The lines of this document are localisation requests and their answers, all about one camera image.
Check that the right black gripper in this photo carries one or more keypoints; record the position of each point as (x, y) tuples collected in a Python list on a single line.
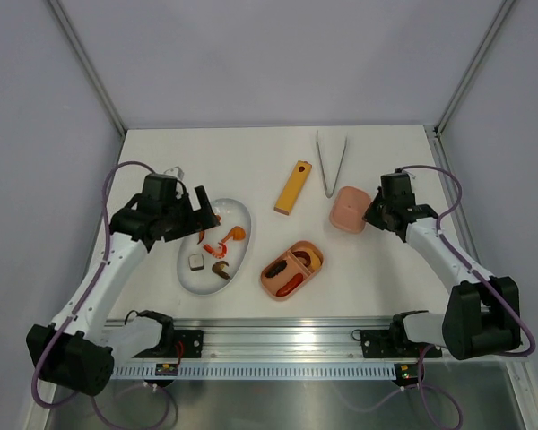
[(370, 215)]

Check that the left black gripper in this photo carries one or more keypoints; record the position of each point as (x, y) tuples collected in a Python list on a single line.
[(200, 219)]

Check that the pink lunch box lid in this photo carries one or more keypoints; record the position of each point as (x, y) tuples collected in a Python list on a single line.
[(347, 213)]

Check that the brown sea cucumber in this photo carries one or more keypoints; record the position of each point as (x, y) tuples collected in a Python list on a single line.
[(280, 269)]

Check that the orange bread roll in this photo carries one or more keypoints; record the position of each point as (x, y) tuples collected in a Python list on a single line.
[(315, 261)]

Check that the metal food tongs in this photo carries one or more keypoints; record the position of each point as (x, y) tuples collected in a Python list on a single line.
[(331, 150)]

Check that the red sausage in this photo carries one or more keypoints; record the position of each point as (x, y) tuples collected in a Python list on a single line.
[(291, 285)]

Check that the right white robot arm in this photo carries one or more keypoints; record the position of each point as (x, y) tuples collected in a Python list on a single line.
[(482, 315)]

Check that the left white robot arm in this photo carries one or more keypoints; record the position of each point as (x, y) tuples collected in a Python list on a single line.
[(71, 351)]

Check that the yellow rectangular box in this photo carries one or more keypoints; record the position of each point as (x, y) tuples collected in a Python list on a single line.
[(292, 188)]

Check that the pink lunch box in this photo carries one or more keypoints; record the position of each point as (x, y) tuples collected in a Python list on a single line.
[(271, 286)]

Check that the red shrimp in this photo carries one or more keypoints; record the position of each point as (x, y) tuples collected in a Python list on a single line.
[(218, 251)]

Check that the white oval plate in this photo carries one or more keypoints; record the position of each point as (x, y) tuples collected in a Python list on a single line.
[(208, 261)]

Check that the white black sushi block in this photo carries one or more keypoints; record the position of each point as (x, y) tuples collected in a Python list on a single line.
[(196, 262)]

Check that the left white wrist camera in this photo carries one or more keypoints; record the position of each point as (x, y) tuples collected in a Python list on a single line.
[(176, 172)]

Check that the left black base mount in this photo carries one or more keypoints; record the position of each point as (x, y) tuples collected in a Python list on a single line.
[(188, 344)]

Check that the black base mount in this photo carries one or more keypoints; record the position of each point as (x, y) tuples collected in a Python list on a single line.
[(188, 344), (375, 343)]

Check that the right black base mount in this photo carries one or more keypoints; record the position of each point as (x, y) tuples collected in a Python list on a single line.
[(375, 343)]

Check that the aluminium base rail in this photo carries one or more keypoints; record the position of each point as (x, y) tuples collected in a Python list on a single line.
[(324, 339)]

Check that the left aluminium frame post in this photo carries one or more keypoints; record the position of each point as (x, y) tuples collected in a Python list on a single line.
[(74, 41)]

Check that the aluminium frame post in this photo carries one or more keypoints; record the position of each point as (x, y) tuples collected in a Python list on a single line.
[(484, 46), (74, 41)]

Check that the white slotted cable duct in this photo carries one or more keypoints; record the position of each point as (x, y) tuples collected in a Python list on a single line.
[(255, 371)]

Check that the right aluminium frame post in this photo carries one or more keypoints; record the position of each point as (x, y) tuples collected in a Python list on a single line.
[(484, 46)]

